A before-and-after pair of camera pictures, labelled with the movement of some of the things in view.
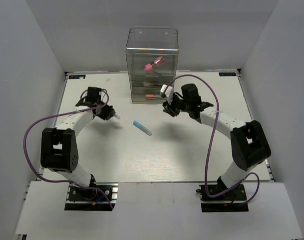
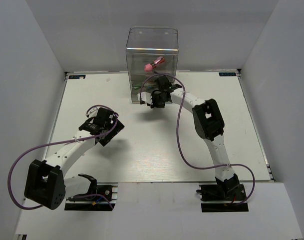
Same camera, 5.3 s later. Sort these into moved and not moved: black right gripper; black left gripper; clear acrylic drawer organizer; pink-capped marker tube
Moved: black right gripper; black left gripper
Not moved: pink-capped marker tube; clear acrylic drawer organizer
